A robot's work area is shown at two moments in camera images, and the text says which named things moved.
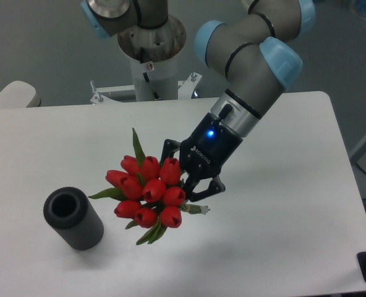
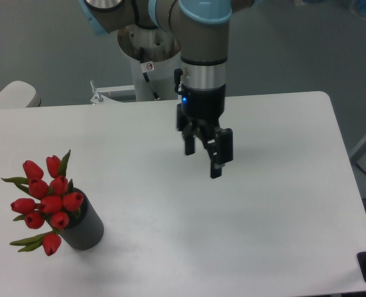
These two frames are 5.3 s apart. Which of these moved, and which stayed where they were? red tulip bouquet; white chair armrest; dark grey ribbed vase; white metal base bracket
Moved: red tulip bouquet
Stayed: white chair armrest; white metal base bracket; dark grey ribbed vase
